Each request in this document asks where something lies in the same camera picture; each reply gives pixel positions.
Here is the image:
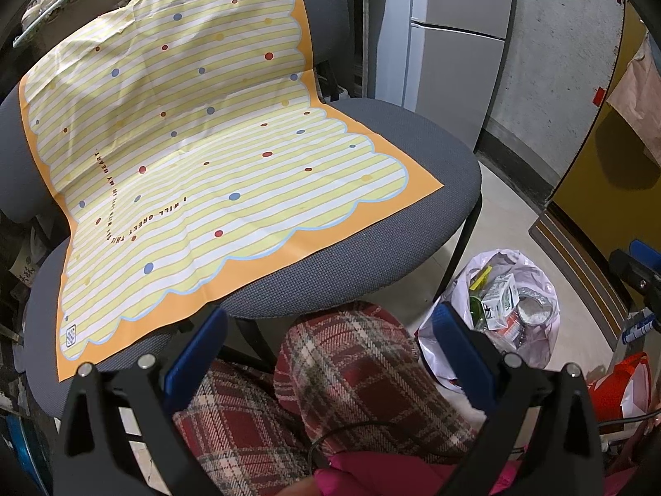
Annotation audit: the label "grey fabric office chair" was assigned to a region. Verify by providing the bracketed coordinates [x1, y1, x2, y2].
[0, 0, 484, 420]

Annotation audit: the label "white green milk carton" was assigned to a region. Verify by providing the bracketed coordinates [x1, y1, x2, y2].
[479, 274, 520, 332]

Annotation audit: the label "white plastic bag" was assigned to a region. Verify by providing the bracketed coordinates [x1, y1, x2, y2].
[416, 249, 562, 392]

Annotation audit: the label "brown paper bag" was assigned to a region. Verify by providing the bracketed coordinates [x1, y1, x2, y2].
[606, 35, 661, 167]

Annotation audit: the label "red shopping bag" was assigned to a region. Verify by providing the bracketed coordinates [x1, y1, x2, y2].
[587, 351, 656, 425]

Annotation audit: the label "brown striped doormat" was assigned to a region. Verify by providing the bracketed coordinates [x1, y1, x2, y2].
[529, 211, 630, 353]

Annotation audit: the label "yellow brown door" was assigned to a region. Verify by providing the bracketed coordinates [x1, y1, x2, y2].
[546, 7, 661, 344]

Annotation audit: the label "pink garment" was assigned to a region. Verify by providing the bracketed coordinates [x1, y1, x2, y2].
[314, 449, 523, 496]

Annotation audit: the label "metal shelf rack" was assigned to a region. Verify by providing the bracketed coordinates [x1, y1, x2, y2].
[11, 0, 200, 50]

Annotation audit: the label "yellow striped dotted mat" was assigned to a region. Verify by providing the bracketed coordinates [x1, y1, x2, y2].
[18, 0, 446, 386]

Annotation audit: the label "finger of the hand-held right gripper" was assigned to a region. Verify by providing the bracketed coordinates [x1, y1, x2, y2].
[608, 240, 661, 317]

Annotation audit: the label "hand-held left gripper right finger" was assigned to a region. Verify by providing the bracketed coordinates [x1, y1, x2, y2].
[432, 300, 606, 496]

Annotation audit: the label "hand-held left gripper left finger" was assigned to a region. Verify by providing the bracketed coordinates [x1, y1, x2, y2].
[59, 307, 231, 496]

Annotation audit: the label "white grey refrigerator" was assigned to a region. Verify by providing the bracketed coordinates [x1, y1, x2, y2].
[407, 0, 518, 141]

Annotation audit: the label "red plaid trousers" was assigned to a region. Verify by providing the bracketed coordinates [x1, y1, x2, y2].
[172, 300, 480, 496]

